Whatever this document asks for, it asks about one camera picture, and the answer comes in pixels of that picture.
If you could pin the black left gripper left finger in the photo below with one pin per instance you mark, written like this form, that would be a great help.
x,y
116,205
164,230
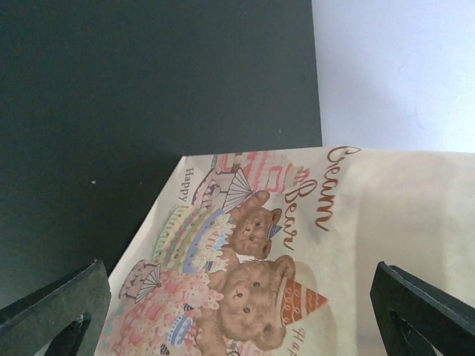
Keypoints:
x,y
67,315

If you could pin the cream bear-print paper bag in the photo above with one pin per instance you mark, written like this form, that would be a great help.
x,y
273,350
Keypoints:
x,y
274,252

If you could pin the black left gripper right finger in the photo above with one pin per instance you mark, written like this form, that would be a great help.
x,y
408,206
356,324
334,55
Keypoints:
x,y
416,318

